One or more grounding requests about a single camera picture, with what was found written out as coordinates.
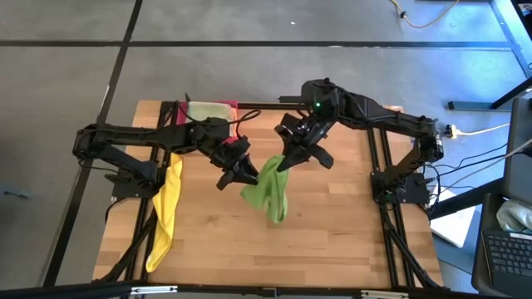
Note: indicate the pale green microfiber towel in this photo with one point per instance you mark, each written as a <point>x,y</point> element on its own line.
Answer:
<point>208,112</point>

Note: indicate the yellow microfiber towel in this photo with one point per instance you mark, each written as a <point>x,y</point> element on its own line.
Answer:
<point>166,216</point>

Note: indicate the white plastic bag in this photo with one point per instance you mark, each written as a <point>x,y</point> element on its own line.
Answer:
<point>515,216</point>

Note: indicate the black desk leg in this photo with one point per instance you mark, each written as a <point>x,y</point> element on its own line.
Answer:
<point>478,106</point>

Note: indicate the black laptop keyboard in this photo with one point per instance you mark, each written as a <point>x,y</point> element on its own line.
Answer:
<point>509,257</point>

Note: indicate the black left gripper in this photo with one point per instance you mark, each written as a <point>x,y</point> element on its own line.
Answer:
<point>226,151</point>

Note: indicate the pink plastic bin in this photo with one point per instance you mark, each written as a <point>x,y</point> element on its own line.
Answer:
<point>180,116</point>

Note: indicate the black mounting bar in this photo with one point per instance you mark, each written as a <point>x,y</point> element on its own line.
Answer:
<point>291,99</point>

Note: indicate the white power strip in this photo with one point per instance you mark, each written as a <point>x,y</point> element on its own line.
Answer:
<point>451,130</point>

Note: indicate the bright green microfiber towel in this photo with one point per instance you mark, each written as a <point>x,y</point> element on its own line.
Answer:
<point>270,191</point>

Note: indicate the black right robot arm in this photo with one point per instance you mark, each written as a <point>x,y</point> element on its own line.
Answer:
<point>395,124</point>

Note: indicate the black aluminium table frame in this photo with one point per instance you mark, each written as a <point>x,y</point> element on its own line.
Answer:
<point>353,106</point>

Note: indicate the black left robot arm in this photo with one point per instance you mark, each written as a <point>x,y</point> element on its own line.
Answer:
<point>137,137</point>

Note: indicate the white flat board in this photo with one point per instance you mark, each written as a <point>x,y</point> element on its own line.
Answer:
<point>453,226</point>

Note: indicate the dark grey panel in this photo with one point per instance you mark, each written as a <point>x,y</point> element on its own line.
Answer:
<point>519,158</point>

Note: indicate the silver metal bracket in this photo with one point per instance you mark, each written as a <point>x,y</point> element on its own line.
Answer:
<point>154,289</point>
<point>384,294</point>

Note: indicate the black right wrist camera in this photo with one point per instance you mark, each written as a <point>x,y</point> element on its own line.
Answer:
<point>318,132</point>

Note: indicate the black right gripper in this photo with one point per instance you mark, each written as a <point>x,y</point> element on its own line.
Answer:
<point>295,133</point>

